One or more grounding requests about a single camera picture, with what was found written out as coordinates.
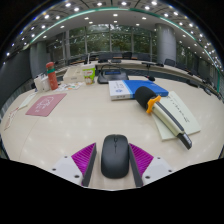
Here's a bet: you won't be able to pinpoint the green printed cup with straw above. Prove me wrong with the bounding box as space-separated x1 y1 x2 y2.
81 63 97 86

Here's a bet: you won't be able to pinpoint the red and white brochure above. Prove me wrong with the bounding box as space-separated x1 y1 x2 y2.
3 107 20 132

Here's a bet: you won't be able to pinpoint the dark office chairs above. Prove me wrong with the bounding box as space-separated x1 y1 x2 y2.
79 50 214 84

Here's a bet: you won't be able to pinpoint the black desk microphone unit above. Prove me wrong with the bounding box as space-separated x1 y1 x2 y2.
96 64 130 85

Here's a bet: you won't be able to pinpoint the blue and white book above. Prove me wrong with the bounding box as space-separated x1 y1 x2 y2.
108 79 170 102

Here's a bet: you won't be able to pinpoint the beige cardboard box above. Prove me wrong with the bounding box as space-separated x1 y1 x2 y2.
62 66 85 84

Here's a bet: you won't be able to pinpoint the red bottle with green band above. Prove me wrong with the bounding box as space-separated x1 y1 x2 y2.
45 61 59 91

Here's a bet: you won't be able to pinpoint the black computer mouse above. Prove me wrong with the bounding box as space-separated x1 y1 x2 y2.
100 133 130 180

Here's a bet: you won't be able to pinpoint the handheld microphone with yellow ring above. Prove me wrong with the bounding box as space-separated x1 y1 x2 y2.
134 85 193 150

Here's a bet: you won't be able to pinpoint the pink mouse pad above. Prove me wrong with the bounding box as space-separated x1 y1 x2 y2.
25 92 68 118

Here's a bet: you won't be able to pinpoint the ceiling lights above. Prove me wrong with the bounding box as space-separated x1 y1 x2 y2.
3 0 224 73

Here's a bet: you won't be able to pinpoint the pale green booklet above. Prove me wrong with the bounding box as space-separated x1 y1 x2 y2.
152 90 202 142

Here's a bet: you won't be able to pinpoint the white paper leaflet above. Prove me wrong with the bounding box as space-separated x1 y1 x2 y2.
18 92 37 110

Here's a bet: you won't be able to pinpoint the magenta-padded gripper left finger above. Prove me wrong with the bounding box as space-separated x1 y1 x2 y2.
50 142 98 188

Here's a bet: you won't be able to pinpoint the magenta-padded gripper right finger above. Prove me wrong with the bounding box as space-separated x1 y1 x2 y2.
128 143 175 188

